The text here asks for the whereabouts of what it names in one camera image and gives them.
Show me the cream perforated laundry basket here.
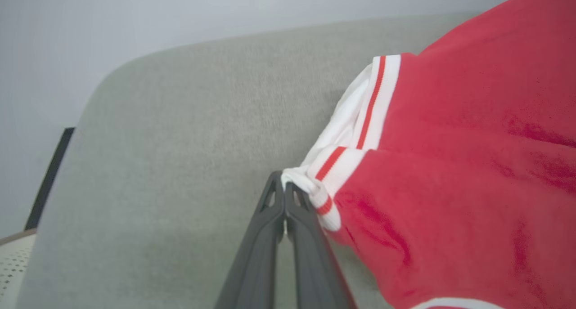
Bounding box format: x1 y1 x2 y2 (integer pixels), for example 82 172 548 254
0 229 37 309

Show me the grey fabric sofa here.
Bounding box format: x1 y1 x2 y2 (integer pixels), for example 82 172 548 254
16 11 482 309

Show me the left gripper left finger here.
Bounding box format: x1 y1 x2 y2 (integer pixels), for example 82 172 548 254
215 170 286 309

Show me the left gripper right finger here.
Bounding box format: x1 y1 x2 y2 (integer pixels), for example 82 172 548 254
285 182 359 309

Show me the red Bulls basketball jersey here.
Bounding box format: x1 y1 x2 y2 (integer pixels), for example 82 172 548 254
281 0 576 309

